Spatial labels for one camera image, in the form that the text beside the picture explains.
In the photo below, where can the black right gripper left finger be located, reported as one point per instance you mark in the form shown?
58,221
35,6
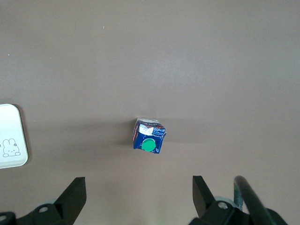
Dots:
70,199

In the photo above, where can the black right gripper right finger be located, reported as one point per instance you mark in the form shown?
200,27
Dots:
204,204

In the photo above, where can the blue milk carton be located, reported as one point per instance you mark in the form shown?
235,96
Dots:
147,140

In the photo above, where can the cream tray with rabbit print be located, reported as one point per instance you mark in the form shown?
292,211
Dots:
10,131

